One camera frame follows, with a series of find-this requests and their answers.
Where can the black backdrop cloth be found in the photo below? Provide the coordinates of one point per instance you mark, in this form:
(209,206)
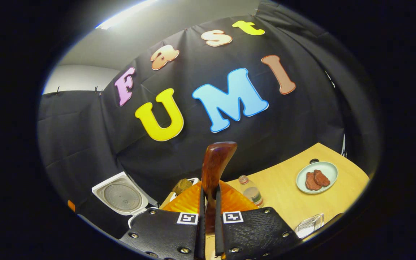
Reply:
(85,144)

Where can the pale green plate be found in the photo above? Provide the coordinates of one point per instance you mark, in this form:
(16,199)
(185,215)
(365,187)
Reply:
(329,169)

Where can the clear plastic water bottle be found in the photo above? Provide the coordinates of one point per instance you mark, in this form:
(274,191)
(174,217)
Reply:
(252,193)

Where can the white toaster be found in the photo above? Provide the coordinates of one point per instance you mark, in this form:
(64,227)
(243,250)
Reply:
(195,179)

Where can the brown wooden spoon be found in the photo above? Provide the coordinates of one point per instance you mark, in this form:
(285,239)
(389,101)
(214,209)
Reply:
(215,166)

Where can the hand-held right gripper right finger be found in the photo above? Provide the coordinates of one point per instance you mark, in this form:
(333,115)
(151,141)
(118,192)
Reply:
(255,231)

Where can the red meat slice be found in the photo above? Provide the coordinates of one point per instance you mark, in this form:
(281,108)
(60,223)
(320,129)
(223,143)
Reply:
(322,177)
(312,181)

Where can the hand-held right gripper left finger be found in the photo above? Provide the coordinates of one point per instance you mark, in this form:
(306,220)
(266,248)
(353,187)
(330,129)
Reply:
(164,231)

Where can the brown toast slice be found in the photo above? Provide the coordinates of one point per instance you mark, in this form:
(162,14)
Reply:
(182,186)

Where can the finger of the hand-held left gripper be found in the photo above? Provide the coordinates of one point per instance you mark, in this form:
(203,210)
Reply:
(71,206)

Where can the white rice cooker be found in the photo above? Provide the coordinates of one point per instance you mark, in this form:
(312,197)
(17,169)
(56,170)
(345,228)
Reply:
(121,196)

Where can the small black round object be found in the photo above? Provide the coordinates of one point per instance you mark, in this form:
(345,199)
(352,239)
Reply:
(314,161)

